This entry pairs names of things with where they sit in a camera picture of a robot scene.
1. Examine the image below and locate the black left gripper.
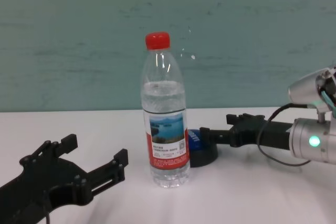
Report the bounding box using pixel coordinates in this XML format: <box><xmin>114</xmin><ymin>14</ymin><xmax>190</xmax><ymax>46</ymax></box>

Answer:
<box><xmin>0</xmin><ymin>134</ymin><xmax>129</xmax><ymax>224</ymax></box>

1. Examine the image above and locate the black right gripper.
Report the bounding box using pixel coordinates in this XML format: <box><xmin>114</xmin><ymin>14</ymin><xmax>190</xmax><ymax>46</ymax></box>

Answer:
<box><xmin>199</xmin><ymin>113</ymin><xmax>293</xmax><ymax>152</ymax></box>

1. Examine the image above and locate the blue push button black base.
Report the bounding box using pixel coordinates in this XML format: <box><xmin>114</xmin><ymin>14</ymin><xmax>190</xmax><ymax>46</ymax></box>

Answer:
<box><xmin>187</xmin><ymin>129</ymin><xmax>219</xmax><ymax>168</ymax></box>

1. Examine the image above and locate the clear water bottle red cap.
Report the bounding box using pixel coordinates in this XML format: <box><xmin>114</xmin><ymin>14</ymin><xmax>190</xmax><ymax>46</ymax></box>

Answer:
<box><xmin>141</xmin><ymin>31</ymin><xmax>192</xmax><ymax>189</ymax></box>

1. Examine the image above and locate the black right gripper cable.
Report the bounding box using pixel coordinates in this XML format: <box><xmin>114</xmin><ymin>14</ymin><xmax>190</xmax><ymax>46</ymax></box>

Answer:
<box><xmin>257</xmin><ymin>103</ymin><xmax>312</xmax><ymax>167</ymax></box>

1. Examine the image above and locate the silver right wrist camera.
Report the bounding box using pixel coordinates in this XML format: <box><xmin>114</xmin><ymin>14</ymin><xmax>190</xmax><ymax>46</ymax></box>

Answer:
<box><xmin>288</xmin><ymin>65</ymin><xmax>336</xmax><ymax>124</ymax></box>

